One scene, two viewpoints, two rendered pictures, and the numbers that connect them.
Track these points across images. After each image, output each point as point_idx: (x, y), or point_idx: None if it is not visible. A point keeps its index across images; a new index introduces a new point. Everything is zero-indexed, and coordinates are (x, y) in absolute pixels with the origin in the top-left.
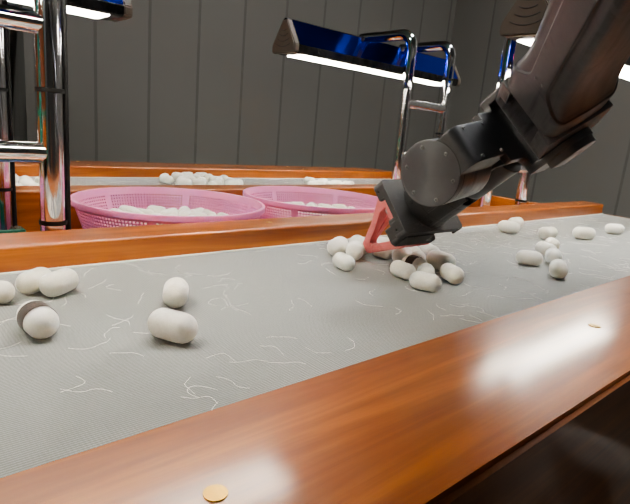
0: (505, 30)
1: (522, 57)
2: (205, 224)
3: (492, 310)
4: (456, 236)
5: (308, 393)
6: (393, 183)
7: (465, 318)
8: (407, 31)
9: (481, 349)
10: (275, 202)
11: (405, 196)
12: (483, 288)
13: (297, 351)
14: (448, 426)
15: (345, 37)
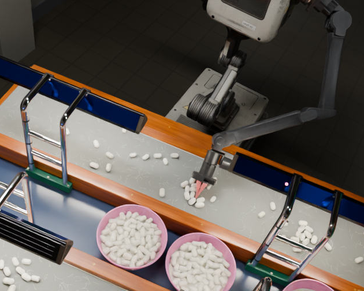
0: (140, 131)
1: (236, 140)
2: (221, 235)
3: (217, 168)
4: (136, 183)
5: None
6: (212, 179)
7: (226, 172)
8: (23, 174)
9: None
10: (167, 239)
11: (211, 178)
12: None
13: (261, 191)
14: (277, 167)
15: (17, 219)
